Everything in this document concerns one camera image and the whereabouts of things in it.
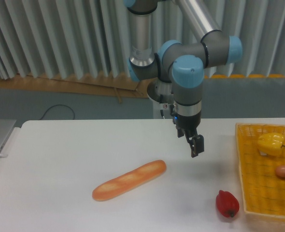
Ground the toy baguette bread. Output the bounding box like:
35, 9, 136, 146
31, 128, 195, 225
92, 160, 167, 202

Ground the black floor cable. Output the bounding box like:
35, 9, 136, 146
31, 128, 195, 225
37, 104, 75, 120

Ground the brown toy egg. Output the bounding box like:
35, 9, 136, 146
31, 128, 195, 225
275, 165, 285, 178

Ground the brown cardboard sheet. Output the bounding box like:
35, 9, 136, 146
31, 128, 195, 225
0, 72, 153, 103

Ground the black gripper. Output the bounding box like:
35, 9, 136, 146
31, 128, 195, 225
174, 113, 204, 158

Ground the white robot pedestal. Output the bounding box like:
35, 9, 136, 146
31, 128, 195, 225
147, 79, 174, 119

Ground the yellow toy bell pepper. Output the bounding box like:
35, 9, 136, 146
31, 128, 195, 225
256, 132, 285, 156

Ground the red toy bell pepper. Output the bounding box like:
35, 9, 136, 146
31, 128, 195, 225
215, 190, 240, 218

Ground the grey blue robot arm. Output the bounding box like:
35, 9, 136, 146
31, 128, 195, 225
123, 0, 242, 157

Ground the yellow woven basket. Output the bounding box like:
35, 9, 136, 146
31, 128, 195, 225
235, 123, 285, 219

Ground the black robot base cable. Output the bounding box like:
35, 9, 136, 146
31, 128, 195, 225
159, 94, 166, 119

